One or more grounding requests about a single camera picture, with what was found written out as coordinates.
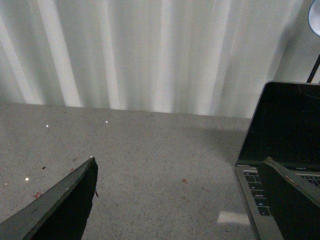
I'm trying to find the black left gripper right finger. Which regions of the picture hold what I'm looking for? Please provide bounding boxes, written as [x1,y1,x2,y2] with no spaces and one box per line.
[257,157,320,240]

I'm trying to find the grey laptop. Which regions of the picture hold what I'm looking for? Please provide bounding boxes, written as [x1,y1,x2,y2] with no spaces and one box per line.
[235,81,320,240]

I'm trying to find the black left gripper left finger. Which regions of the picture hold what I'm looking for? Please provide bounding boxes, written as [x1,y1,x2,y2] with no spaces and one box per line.
[0,157,98,240]

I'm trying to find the blue desk lamp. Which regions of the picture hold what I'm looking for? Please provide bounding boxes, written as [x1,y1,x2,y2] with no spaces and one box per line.
[306,0,320,84]

